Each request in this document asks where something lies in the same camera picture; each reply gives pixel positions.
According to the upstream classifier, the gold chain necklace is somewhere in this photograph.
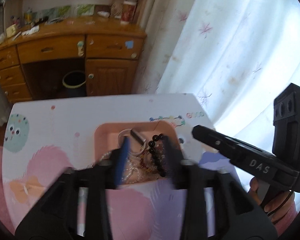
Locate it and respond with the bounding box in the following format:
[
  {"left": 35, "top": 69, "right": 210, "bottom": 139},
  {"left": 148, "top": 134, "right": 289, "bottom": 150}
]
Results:
[{"left": 137, "top": 164, "right": 165, "bottom": 182}]

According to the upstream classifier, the white pearl bracelet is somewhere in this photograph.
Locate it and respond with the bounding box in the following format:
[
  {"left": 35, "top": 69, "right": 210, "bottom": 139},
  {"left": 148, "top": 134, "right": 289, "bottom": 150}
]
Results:
[{"left": 121, "top": 160, "right": 140, "bottom": 183}]

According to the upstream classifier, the black cable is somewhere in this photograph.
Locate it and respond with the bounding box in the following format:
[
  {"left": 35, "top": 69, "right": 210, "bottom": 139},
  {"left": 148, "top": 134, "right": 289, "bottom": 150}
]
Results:
[{"left": 265, "top": 191, "right": 294, "bottom": 225}]

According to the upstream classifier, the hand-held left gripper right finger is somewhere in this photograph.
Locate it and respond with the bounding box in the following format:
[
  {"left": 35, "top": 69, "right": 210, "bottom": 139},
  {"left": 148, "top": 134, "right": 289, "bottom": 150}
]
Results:
[{"left": 162, "top": 135, "right": 278, "bottom": 240}]

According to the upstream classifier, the white strap watch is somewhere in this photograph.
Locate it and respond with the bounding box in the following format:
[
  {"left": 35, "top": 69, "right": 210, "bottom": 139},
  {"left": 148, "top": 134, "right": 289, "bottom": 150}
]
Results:
[{"left": 117, "top": 129, "right": 147, "bottom": 145}]

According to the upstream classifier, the person's right hand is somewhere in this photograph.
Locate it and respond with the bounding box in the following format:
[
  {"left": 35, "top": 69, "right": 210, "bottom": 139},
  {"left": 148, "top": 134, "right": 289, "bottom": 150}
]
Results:
[{"left": 249, "top": 176, "right": 298, "bottom": 232}]

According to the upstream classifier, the wooden desk hutch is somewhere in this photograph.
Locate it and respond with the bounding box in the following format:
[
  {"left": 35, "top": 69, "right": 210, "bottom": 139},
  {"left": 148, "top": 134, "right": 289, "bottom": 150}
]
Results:
[{"left": 0, "top": 0, "right": 147, "bottom": 28}]

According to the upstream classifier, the dark bucket with yellow rim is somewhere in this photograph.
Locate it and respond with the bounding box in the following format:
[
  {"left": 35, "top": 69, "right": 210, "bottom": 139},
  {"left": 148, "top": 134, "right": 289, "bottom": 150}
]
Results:
[{"left": 62, "top": 71, "right": 87, "bottom": 97}]

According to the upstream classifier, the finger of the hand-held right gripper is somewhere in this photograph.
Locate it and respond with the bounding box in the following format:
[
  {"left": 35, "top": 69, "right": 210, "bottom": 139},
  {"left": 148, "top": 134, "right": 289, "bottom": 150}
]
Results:
[{"left": 192, "top": 125, "right": 243, "bottom": 160}]

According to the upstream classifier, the pink plastic box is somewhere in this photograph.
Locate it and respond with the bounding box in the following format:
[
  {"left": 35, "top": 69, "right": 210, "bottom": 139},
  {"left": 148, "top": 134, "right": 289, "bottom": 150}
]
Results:
[{"left": 94, "top": 120, "right": 184, "bottom": 184}]

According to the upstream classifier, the cartoon printed table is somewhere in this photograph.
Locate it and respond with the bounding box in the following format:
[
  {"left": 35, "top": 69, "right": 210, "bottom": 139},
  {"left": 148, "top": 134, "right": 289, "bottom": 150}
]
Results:
[{"left": 1, "top": 93, "right": 238, "bottom": 240}]

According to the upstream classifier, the black bead bracelet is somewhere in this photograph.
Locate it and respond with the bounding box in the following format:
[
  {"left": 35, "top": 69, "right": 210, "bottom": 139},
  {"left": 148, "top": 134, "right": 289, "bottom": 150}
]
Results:
[{"left": 148, "top": 134, "right": 168, "bottom": 177}]

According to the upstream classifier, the white floral curtain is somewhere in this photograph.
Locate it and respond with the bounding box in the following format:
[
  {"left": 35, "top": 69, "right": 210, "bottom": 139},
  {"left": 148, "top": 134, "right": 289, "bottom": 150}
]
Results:
[{"left": 136, "top": 0, "right": 300, "bottom": 180}]

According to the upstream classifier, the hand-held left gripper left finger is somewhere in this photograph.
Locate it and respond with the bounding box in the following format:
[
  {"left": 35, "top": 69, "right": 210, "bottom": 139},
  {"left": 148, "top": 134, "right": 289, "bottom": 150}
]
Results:
[{"left": 15, "top": 136, "right": 132, "bottom": 240}]

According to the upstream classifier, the yellow mug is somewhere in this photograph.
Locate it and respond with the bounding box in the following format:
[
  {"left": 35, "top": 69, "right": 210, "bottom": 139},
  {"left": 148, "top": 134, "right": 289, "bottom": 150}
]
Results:
[{"left": 5, "top": 25, "right": 18, "bottom": 38}]

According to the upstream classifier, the wooden desk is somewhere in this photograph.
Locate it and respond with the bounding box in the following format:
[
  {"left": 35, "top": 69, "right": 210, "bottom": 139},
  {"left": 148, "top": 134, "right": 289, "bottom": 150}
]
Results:
[{"left": 0, "top": 12, "right": 147, "bottom": 103}]

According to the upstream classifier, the red patterned cup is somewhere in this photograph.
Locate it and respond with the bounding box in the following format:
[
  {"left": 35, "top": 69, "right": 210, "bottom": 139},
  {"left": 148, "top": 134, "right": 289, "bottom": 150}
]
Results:
[{"left": 120, "top": 0, "right": 138, "bottom": 25}]

